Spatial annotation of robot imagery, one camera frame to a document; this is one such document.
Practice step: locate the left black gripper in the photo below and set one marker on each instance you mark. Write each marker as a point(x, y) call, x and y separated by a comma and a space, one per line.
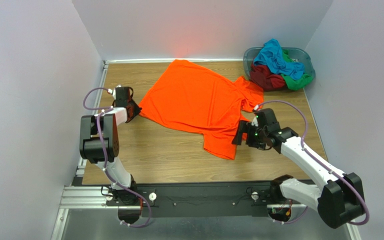
point(131, 108)

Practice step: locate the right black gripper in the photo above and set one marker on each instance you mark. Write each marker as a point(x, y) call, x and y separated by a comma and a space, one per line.
point(242, 133)

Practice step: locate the orange t shirt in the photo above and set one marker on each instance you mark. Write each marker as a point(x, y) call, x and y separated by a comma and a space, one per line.
point(194, 99)

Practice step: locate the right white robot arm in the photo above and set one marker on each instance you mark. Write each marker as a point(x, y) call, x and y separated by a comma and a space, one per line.
point(336, 196)

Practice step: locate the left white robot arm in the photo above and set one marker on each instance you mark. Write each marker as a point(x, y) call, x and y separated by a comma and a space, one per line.
point(99, 142)

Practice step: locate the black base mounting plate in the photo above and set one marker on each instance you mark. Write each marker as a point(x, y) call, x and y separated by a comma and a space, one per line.
point(192, 200)

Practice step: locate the dark red t shirt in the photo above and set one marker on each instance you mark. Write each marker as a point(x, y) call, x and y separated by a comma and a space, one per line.
point(268, 81)

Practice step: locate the green t shirt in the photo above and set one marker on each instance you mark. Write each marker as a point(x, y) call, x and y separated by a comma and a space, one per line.
point(297, 55)

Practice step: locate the blue t shirt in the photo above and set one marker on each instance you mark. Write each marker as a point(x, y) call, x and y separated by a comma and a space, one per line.
point(272, 56)

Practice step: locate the translucent blue plastic basket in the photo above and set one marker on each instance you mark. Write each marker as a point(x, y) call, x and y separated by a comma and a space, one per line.
point(248, 59)

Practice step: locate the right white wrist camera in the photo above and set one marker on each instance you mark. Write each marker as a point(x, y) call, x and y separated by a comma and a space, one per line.
point(255, 121)

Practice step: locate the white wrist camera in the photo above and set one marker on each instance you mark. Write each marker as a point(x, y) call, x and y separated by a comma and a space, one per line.
point(115, 92)
point(255, 121)

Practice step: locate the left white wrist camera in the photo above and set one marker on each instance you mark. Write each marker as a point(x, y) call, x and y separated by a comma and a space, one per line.
point(115, 92)

